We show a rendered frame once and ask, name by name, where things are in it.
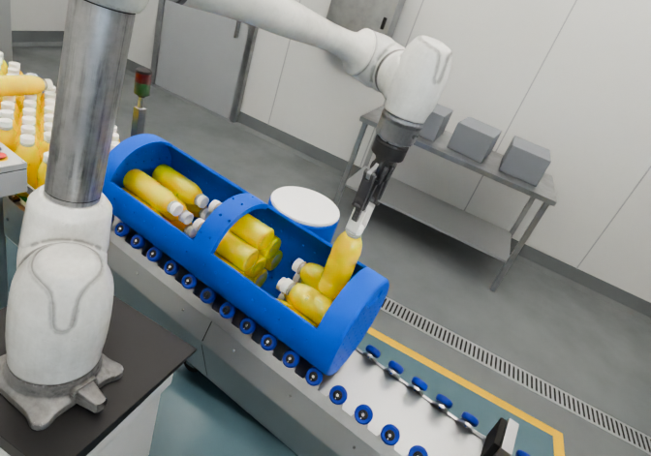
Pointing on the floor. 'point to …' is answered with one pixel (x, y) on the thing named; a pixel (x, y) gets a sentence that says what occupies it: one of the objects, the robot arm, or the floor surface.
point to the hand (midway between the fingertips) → (359, 217)
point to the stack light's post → (138, 121)
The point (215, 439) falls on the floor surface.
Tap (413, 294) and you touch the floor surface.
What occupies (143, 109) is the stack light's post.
